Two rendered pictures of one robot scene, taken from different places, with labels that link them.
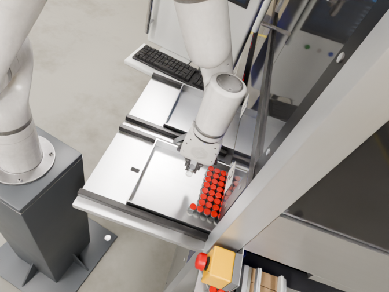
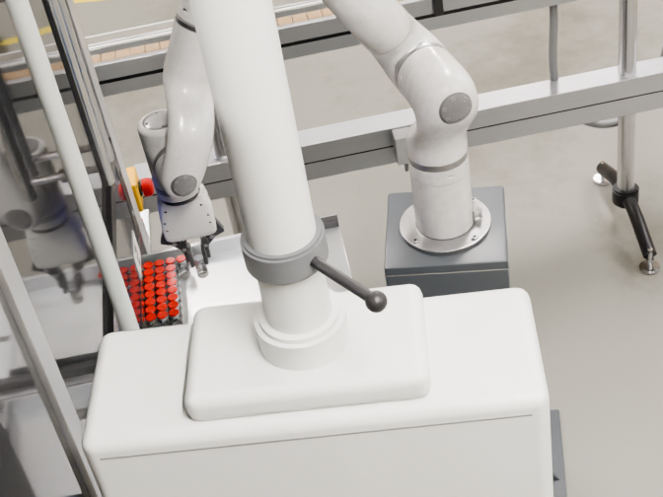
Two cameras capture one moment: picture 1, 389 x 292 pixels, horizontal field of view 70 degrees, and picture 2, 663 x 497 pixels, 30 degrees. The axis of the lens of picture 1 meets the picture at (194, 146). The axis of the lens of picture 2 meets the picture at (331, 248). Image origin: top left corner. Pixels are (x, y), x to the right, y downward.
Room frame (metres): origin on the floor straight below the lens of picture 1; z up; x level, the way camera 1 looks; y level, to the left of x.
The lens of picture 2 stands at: (2.36, 0.28, 2.51)
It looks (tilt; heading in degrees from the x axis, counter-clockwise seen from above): 40 degrees down; 181
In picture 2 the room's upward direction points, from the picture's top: 11 degrees counter-clockwise
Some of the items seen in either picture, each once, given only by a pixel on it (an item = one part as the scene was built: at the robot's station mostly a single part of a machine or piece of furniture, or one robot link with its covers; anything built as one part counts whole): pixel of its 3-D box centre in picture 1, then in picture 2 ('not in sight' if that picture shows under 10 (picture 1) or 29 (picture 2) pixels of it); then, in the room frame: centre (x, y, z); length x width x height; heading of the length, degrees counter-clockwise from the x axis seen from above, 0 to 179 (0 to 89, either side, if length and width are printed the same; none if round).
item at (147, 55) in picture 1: (173, 66); not in sight; (1.18, 0.26, 0.82); 0.40 x 0.14 x 0.02; 85
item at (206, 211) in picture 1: (210, 193); (163, 296); (0.50, -0.11, 0.90); 0.18 x 0.02 x 0.05; 3
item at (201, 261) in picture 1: (203, 262); (144, 187); (0.25, -0.13, 0.99); 0.04 x 0.04 x 0.04; 3
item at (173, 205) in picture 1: (191, 187); (195, 292); (0.50, -0.04, 0.90); 0.34 x 0.26 x 0.04; 93
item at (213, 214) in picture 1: (217, 195); (152, 298); (0.50, -0.13, 0.90); 0.18 x 0.02 x 0.05; 3
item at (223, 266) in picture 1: (220, 268); (123, 191); (0.25, -0.17, 1.00); 0.08 x 0.07 x 0.07; 93
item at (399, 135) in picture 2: not in sight; (415, 143); (-0.42, 0.50, 0.50); 0.12 x 0.05 x 0.09; 93
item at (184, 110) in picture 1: (212, 119); not in sight; (0.84, -0.03, 0.90); 0.34 x 0.26 x 0.04; 93
